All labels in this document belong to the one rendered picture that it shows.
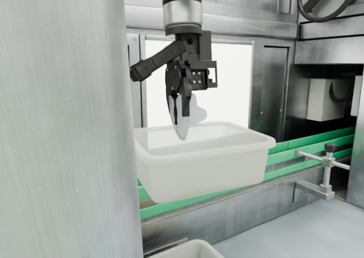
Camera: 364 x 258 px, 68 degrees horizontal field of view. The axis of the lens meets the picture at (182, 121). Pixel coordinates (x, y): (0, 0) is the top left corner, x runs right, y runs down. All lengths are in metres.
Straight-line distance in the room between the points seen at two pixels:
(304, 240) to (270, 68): 0.62
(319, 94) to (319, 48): 0.23
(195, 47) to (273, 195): 0.56
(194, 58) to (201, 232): 0.46
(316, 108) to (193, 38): 0.87
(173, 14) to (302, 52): 0.76
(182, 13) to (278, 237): 0.67
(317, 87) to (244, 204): 0.67
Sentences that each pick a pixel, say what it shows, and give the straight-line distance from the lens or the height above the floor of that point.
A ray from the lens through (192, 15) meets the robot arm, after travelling 0.52.
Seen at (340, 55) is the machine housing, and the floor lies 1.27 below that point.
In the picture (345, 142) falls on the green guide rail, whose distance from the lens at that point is 1.24.
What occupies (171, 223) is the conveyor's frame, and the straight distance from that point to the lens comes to 0.71.
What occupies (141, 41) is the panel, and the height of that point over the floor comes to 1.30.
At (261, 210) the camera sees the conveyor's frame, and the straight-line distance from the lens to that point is 0.91.
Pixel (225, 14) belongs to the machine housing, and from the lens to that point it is 0.97.
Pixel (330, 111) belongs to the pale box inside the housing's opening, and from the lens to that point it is 1.35.
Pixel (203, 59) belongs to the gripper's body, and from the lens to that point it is 0.54.
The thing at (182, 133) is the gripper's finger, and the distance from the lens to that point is 0.52.
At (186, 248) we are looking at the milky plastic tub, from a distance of 0.68.
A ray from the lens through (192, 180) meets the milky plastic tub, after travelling 0.40.
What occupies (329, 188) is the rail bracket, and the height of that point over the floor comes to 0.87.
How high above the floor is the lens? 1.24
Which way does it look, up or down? 12 degrees down
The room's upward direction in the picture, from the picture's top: straight up
